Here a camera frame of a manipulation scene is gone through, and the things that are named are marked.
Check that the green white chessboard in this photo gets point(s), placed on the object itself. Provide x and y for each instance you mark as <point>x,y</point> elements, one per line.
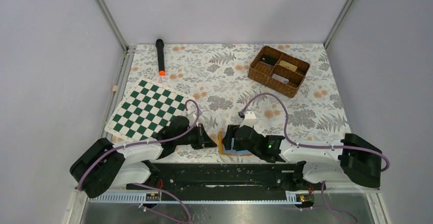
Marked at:
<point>146,108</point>

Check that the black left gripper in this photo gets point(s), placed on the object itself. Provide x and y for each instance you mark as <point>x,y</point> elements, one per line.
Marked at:
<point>203,141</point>

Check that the brown woven divided basket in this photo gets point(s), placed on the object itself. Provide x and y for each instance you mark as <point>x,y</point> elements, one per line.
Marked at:
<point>263,74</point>

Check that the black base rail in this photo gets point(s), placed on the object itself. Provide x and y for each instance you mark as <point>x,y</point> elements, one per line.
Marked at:
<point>228,182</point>

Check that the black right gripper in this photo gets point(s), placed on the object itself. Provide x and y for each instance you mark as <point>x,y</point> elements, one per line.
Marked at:
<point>227,140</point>

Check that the gold VIP card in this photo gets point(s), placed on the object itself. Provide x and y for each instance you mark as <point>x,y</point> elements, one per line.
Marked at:
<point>288,66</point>

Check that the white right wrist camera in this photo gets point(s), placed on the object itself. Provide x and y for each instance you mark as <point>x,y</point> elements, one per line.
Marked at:
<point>249,119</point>

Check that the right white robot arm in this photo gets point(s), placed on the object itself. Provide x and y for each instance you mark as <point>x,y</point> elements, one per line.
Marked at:
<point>351,158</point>

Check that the floral patterned table mat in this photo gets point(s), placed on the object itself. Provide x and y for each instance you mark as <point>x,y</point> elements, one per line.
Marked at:
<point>216,76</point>

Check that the grey card in basket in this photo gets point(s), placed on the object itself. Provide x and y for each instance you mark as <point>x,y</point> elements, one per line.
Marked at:
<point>280,78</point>

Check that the black marker orange cap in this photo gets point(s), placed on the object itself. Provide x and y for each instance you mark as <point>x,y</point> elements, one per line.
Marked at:
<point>160,56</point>

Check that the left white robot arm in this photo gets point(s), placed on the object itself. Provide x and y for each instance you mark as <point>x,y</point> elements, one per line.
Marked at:
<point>104,165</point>

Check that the black item in basket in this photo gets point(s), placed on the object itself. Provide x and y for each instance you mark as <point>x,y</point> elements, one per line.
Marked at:
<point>268,60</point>

